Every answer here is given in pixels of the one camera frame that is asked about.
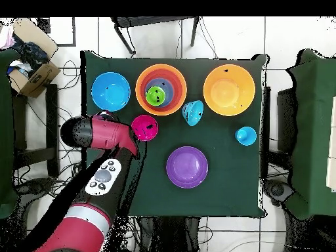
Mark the small light blue bowl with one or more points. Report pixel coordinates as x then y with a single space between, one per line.
193 113

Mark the green cup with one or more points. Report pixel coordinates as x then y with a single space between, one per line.
156 96

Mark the medium blue bowl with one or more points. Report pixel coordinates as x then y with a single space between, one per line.
165 86

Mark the red-orange bowl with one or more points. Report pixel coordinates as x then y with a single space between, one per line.
178 84

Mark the large blue bowl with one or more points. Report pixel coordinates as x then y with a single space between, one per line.
110 92

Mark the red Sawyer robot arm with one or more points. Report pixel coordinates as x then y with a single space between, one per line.
84 226

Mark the pink bowl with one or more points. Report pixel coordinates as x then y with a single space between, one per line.
144 127

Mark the purple bowl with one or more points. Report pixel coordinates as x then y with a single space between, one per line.
187 167

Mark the large orange bowl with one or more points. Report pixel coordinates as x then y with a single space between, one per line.
137 86
231 89

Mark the dark green tablecloth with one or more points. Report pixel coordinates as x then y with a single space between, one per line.
226 178

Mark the blue cup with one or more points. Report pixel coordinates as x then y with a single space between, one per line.
245 135

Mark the black metal stand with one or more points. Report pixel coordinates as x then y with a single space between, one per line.
152 21

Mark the black bench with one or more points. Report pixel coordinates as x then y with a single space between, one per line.
51 105

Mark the cardboard box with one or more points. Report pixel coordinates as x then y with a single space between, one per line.
39 79

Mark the green cloth covered table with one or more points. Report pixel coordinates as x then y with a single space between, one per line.
5 157
315 131

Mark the beige board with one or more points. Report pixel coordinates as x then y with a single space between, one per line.
332 157

